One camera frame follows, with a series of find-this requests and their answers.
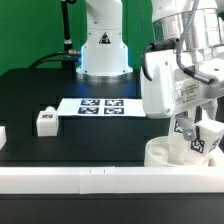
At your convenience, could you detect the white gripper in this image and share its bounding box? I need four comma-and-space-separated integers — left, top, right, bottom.
140, 50, 224, 141

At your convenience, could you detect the white round stool seat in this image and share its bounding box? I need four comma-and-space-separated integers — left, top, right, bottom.
144, 136, 209, 168

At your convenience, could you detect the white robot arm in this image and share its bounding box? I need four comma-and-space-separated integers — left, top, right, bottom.
77, 0, 224, 141

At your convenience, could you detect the white front fence bar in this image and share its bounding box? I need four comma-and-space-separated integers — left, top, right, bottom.
0, 167, 224, 194

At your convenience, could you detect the white marker sheet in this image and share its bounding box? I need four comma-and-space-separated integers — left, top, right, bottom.
57, 98, 145, 117

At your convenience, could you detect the white left fence piece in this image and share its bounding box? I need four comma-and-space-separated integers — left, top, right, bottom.
0, 126, 6, 150

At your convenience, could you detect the black cable bundle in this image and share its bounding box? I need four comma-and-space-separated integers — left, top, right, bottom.
28, 49, 82, 70

